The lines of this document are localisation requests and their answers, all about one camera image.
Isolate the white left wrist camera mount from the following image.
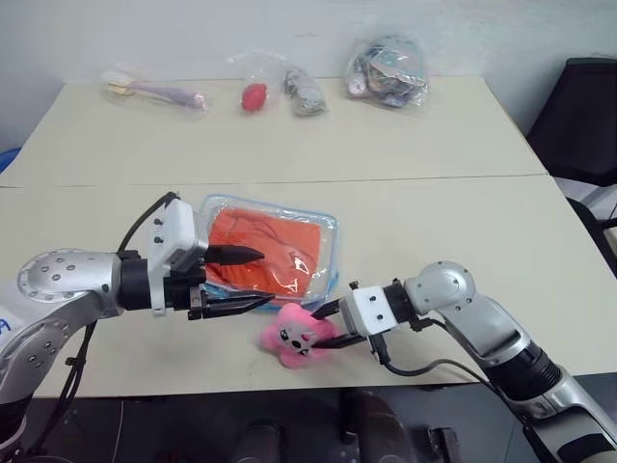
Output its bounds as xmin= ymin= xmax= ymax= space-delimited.
xmin=146 ymin=197 xmax=209 ymax=318

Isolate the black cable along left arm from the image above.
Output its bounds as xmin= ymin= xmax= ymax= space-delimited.
xmin=56 ymin=318 xmax=98 ymax=402

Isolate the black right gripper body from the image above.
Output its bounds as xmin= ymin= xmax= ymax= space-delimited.
xmin=335 ymin=295 xmax=362 ymax=340

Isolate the black chair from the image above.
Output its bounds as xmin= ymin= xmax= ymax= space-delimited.
xmin=526 ymin=56 xmax=617 ymax=189

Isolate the clear bag with purple brush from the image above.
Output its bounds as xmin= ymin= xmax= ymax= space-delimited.
xmin=99 ymin=61 xmax=212 ymax=117

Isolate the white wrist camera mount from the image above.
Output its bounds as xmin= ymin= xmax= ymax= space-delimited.
xmin=146 ymin=197 xmax=209 ymax=318
xmin=348 ymin=285 xmax=402 ymax=340

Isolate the clear bag of mixed items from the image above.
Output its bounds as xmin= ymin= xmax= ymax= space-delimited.
xmin=344 ymin=34 xmax=431 ymax=111

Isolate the orange cloth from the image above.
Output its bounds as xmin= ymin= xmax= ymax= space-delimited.
xmin=205 ymin=206 xmax=325 ymax=309

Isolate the clear bag with grey plush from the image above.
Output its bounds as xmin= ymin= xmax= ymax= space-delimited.
xmin=281 ymin=66 xmax=331 ymax=119

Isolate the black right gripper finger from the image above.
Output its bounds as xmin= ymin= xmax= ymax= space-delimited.
xmin=310 ymin=298 xmax=345 ymax=321
xmin=314 ymin=331 xmax=368 ymax=352

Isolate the red ball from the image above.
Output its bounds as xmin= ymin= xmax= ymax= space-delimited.
xmin=240 ymin=83 xmax=269 ymax=114

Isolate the purple brush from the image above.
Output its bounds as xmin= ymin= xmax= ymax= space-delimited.
xmin=104 ymin=79 xmax=209 ymax=111

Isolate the pink plush toy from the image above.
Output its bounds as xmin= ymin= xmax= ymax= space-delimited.
xmin=260 ymin=303 xmax=339 ymax=370

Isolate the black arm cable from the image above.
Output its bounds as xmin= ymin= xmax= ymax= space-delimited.
xmin=368 ymin=332 xmax=493 ymax=388
xmin=118 ymin=191 xmax=180 ymax=257

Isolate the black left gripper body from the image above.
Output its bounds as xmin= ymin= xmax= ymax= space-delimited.
xmin=167 ymin=249 xmax=210 ymax=323

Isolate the grey plush toy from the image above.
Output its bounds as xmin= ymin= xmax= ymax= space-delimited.
xmin=282 ymin=69 xmax=327 ymax=117

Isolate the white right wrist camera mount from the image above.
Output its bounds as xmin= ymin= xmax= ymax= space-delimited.
xmin=348 ymin=285 xmax=402 ymax=340

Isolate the blue object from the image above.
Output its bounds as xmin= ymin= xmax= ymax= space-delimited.
xmin=0 ymin=148 xmax=21 ymax=176

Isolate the clear bag with red ball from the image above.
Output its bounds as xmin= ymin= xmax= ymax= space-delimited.
xmin=226 ymin=47 xmax=286 ymax=116

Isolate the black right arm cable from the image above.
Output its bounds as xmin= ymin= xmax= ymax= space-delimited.
xmin=368 ymin=332 xmax=493 ymax=388

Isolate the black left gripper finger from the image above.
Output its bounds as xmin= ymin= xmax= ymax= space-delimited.
xmin=201 ymin=290 xmax=276 ymax=320
xmin=204 ymin=244 xmax=266 ymax=266

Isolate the clear blue-trimmed plastic pouch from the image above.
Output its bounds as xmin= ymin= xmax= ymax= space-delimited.
xmin=196 ymin=192 xmax=342 ymax=315

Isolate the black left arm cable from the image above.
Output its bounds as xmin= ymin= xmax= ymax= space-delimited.
xmin=118 ymin=191 xmax=180 ymax=257

